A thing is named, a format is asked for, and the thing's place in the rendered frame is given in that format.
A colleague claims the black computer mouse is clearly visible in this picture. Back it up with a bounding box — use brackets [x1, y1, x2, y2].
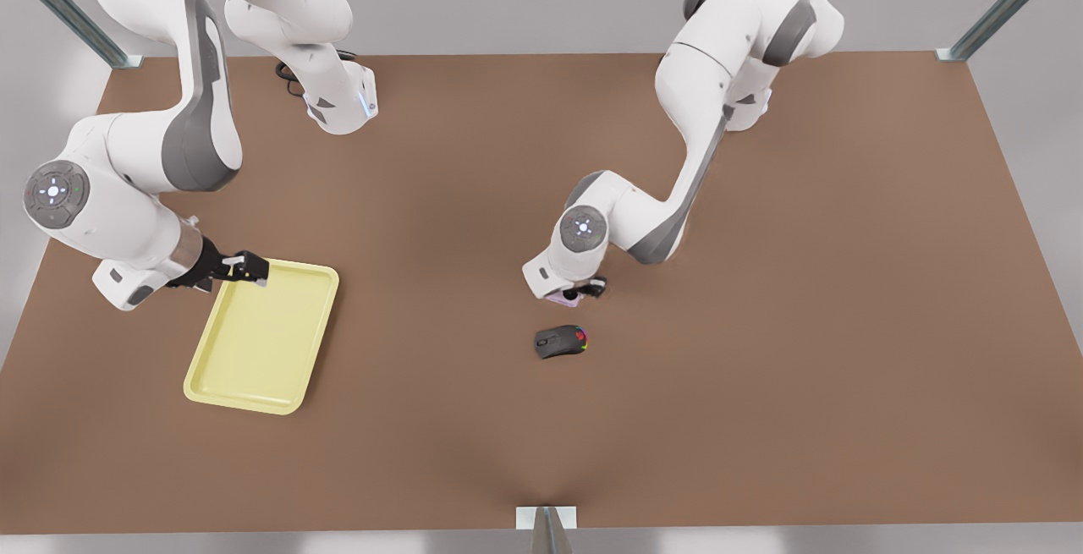
[534, 325, 591, 360]

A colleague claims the black cable loop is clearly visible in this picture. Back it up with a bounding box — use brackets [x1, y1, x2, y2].
[274, 50, 358, 99]

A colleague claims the silver frame post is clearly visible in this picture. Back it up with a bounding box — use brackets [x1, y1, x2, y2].
[0, 0, 143, 71]
[936, 0, 1083, 63]
[515, 505, 579, 554]

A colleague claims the pale yellow plastic tray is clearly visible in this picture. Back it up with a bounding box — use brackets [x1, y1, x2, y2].
[183, 259, 341, 416]

